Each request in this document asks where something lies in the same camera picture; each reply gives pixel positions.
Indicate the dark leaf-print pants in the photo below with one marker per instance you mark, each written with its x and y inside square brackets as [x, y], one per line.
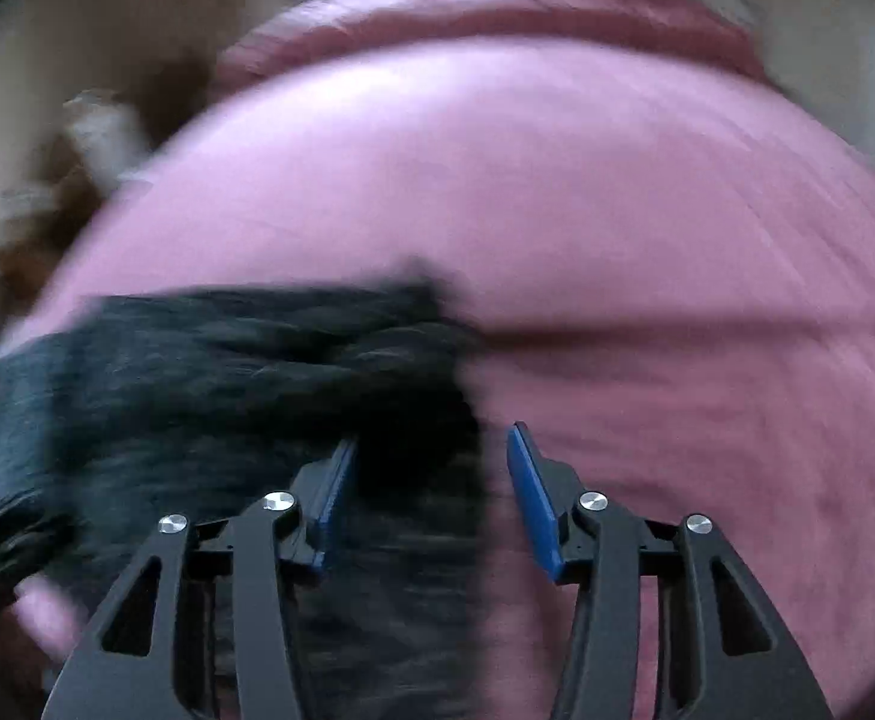
[197, 403]

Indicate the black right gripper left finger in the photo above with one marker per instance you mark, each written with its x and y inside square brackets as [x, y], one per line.
[148, 651]

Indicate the pink quilted comforter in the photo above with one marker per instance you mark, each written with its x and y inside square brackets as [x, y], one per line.
[320, 30]

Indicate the cluttered side table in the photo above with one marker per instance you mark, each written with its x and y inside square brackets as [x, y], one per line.
[100, 138]

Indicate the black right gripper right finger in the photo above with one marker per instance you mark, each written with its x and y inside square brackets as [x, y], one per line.
[723, 649]

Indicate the pink bed sheet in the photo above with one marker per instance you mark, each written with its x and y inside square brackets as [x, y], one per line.
[673, 268]

